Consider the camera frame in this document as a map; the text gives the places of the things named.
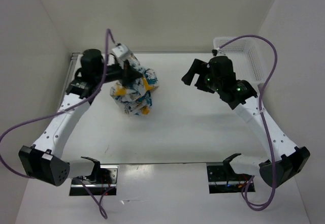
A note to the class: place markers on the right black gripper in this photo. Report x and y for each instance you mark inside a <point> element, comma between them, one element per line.
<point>197,67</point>

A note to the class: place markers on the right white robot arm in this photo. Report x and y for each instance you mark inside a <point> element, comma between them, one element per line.
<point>284,158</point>

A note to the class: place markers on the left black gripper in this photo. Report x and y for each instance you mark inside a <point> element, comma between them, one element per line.
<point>127,74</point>

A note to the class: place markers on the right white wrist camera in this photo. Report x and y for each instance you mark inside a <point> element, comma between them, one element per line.
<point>217,52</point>

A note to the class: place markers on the aluminium table edge rail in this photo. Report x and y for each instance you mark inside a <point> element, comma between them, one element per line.
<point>70,73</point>

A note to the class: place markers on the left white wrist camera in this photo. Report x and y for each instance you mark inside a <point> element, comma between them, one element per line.
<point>121,51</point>

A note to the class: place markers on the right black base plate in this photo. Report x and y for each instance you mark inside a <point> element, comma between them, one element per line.
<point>222,183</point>

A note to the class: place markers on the patterned white teal yellow shorts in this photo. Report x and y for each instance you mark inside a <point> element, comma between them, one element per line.
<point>135,98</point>

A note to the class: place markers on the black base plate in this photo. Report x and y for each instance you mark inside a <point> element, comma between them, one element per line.
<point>106,184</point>
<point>222,183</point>

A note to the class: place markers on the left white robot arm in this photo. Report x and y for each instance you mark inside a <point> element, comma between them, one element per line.
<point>42,160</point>

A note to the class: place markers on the white plastic basket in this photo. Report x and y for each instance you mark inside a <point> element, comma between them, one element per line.
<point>248,62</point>

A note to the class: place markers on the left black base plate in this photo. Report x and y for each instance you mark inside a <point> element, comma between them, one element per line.
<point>106,184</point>

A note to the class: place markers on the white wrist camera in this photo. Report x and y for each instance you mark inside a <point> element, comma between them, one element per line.
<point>217,52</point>
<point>121,51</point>

